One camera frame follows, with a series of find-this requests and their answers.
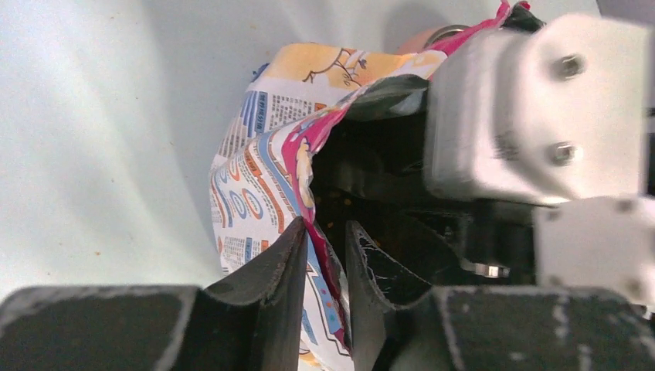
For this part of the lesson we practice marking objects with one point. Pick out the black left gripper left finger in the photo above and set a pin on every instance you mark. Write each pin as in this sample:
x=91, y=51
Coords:
x=249, y=320

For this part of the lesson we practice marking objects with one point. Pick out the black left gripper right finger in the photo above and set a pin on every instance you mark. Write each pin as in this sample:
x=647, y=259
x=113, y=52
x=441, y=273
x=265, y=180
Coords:
x=401, y=322

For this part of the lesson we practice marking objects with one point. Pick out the pet food bag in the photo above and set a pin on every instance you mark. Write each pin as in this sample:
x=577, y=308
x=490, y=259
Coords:
x=260, y=177

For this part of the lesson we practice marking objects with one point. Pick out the pink double bowl stand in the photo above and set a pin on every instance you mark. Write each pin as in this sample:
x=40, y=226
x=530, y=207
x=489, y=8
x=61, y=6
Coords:
x=420, y=41

